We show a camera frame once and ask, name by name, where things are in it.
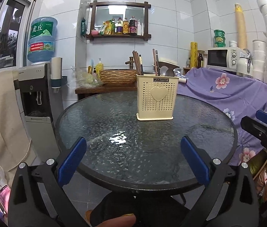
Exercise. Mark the large steel spoon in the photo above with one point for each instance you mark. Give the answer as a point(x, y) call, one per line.
point(163, 70)

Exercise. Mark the blue water jug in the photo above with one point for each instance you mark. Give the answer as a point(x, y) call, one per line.
point(41, 43)

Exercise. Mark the yellow foil roll box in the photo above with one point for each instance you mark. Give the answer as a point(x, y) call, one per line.
point(193, 54)

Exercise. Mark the black chopstick gold tip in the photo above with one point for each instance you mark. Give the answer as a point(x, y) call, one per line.
point(141, 64)

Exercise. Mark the white pan with lid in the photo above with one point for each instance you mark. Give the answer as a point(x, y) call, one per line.
point(182, 78)

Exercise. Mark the brown white rice cooker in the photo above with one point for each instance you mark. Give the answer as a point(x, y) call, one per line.
point(168, 63)

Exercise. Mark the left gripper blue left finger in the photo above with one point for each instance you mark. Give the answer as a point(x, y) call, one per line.
point(69, 160)

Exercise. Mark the paper cup stack holder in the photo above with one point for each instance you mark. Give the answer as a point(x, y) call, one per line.
point(57, 80)

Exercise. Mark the purple floral cloth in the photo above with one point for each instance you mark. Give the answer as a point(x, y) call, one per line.
point(235, 96)

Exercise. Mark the brown glass bottle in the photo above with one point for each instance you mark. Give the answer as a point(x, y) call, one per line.
point(199, 60)

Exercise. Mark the water dispenser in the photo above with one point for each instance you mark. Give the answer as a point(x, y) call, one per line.
point(42, 106)

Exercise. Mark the yellow soap bottle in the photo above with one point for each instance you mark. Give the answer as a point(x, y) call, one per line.
point(99, 67)

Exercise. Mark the pink small bowl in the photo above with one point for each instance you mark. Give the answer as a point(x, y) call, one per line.
point(94, 32)

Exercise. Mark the tall beige paper cup stack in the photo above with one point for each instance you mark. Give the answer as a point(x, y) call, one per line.
point(241, 27)

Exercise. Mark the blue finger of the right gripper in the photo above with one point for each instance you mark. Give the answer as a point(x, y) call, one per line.
point(262, 116)

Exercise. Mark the round glass table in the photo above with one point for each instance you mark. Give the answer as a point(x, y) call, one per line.
point(125, 154)

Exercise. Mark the woven basin sink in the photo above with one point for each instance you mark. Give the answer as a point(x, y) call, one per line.
point(118, 77)

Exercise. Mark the person hand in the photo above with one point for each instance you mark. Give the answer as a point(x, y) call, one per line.
point(127, 220)

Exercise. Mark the white electric kettle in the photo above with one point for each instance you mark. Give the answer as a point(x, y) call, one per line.
point(244, 64)

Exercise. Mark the dark wooden counter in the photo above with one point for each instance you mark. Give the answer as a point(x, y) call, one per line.
point(83, 92)

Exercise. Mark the brass faucet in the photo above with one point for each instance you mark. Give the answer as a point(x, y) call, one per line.
point(130, 62)

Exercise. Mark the green instant noodle cups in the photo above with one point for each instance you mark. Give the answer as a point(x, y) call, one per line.
point(219, 38)

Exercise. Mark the steel spoon wooden handle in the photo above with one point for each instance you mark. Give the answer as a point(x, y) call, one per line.
point(169, 72)

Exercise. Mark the white jar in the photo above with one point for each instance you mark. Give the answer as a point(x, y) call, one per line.
point(233, 43)

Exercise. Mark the beige hanging cloth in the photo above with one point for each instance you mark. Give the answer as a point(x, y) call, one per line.
point(15, 146)

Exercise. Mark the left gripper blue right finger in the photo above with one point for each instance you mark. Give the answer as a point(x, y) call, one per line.
point(198, 160)

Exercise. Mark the cream perforated utensil holder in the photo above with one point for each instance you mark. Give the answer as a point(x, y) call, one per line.
point(156, 97)

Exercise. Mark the white microwave oven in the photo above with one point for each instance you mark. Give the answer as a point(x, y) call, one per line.
point(225, 58)

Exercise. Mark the green hanging packet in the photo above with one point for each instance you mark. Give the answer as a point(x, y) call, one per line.
point(83, 27)

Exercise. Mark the dark wooden wall shelf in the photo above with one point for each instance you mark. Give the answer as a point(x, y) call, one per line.
point(106, 11)

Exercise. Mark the pink phone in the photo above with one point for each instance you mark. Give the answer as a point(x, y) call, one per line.
point(4, 199)

